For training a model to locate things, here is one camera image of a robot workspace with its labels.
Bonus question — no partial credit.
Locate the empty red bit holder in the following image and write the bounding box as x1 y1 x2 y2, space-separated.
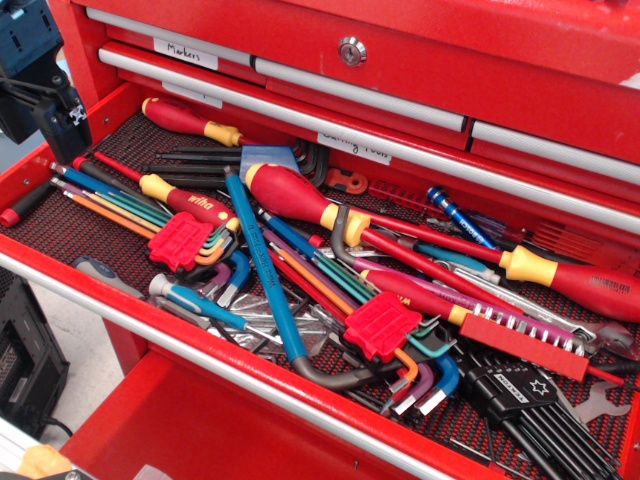
368 179 447 220

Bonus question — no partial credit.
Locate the blue plastic scraper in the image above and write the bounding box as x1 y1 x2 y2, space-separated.
239 145 300 184

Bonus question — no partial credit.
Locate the coloured hex key set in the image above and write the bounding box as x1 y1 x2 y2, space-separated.
259 210 458 415
50 163 238 284

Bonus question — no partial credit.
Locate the lower red drawer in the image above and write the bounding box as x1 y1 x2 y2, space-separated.
62 352 407 479

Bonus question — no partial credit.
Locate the black robot camera mount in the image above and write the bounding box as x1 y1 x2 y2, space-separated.
1 1 92 164

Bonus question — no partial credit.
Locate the red tool chest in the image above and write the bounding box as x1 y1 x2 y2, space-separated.
48 0 640 261

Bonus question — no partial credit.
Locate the black red handled tool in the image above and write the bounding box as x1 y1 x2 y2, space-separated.
1 182 53 228

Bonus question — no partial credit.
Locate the orange black key clip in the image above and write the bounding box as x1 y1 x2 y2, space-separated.
325 168 369 195

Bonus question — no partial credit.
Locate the chest key lock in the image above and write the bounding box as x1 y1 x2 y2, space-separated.
338 36 368 67

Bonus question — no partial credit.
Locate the long blue hex key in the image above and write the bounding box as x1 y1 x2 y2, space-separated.
223 167 377 391

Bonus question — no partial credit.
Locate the black hex key set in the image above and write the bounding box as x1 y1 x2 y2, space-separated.
142 140 329 188

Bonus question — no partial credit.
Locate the black equipment box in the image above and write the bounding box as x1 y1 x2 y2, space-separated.
1 269 69 438

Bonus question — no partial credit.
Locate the black red mesh drawer liner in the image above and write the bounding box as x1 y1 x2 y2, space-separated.
9 110 640 480

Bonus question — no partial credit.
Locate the red yellow screwdriver lower centre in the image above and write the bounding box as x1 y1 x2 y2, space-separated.
362 270 625 386

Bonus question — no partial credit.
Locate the black Tekton torx key set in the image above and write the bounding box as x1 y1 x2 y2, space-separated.
457 359 621 479

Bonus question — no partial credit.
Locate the coloured hex key set centre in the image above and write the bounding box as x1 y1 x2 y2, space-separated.
259 210 458 415

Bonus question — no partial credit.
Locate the grey blue small screwdriver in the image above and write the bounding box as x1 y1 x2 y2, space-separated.
149 274 283 345

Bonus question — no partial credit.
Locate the wiha red yellow screwdriver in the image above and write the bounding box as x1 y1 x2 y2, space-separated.
93 152 240 232

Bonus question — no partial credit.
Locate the large red yellow screwdriver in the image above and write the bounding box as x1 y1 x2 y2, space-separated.
245 164 521 313

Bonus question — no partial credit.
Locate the grey handled tool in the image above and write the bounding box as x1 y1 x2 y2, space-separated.
72 255 145 300

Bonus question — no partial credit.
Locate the red yellow screwdriver right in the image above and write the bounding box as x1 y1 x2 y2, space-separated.
369 213 639 323

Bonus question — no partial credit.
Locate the coloured hex key set left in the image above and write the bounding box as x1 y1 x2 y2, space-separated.
50 163 238 284

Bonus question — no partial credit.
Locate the white cutting tools label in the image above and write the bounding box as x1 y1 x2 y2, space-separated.
317 133 393 165

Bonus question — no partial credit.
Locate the open red drawer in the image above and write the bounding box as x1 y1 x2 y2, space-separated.
1 92 639 479

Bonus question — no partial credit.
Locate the red yellow screwdriver top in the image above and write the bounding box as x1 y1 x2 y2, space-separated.
141 97 258 147

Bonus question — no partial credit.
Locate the white Markers label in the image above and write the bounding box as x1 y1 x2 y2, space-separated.
153 37 218 71

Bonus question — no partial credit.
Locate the red bit holder with bits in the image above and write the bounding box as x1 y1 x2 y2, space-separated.
450 305 590 381

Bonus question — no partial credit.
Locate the blue Bosch pen tool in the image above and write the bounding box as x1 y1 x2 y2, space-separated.
427 186 498 250

